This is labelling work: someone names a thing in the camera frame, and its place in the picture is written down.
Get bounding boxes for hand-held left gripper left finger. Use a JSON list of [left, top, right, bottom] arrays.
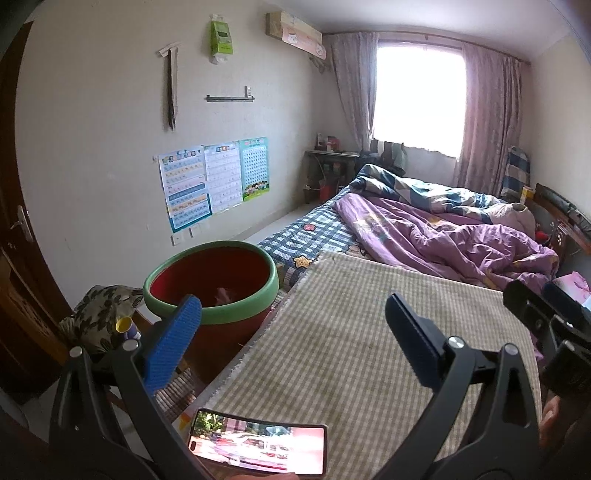
[[48, 294, 218, 480]]

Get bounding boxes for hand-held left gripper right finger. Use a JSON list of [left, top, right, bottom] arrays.
[[374, 293, 543, 480]]

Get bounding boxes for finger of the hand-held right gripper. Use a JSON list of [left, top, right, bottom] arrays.
[[543, 280, 591, 324], [503, 279, 555, 346]]

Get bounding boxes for red bucket with green rim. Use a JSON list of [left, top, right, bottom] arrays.
[[142, 240, 281, 365]]

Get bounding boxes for person's right hand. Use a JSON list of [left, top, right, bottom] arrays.
[[539, 397, 566, 448]]

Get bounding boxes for striped seat cushion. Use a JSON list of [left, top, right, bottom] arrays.
[[154, 369, 199, 411]]

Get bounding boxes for blue cup with yellow inside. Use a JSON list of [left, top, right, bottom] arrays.
[[115, 316, 140, 342]]

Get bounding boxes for beige checkered mat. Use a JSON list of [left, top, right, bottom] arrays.
[[194, 251, 543, 476]]

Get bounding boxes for dark wooden headboard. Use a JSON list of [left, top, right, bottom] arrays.
[[533, 182, 591, 278]]

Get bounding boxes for leaf print cushion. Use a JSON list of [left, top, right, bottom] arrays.
[[60, 285, 145, 356]]

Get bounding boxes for pale pink pillow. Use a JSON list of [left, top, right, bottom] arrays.
[[487, 202, 536, 236]]

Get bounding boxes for purple blanket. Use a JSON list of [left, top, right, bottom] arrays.
[[332, 191, 559, 291]]

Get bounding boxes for smartphone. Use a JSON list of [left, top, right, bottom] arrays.
[[187, 407, 329, 476]]

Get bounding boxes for blue striped cushion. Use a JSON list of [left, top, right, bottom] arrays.
[[501, 145, 532, 201]]

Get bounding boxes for blue plaid bed sheet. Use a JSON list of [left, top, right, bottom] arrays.
[[256, 203, 365, 296]]

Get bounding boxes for blue patchwork blanket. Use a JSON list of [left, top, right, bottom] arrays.
[[348, 164, 509, 213]]

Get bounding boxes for dark clothes pile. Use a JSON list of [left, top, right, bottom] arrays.
[[360, 141, 409, 178]]

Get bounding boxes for pink curtain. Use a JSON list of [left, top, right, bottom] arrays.
[[329, 32, 382, 160], [455, 41, 525, 201]]

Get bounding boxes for small dark desk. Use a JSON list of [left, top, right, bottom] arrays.
[[305, 148, 361, 204]]

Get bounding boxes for window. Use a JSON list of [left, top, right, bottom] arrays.
[[372, 41, 467, 155]]

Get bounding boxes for blue bordered wall poster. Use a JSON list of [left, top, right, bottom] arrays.
[[158, 145, 213, 234]]

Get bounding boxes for white wall poster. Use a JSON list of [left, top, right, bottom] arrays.
[[203, 142, 244, 215]]

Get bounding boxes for metal door handle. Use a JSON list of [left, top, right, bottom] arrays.
[[10, 205, 35, 243]]

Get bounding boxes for teal wall poster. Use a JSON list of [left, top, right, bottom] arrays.
[[239, 136, 271, 203]]

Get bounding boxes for hanging dark straps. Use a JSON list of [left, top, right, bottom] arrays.
[[159, 41, 182, 132]]

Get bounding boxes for dark wall rail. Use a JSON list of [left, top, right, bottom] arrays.
[[205, 85, 256, 103]]

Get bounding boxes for green wall box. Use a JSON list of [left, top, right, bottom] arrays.
[[209, 14, 234, 65]]

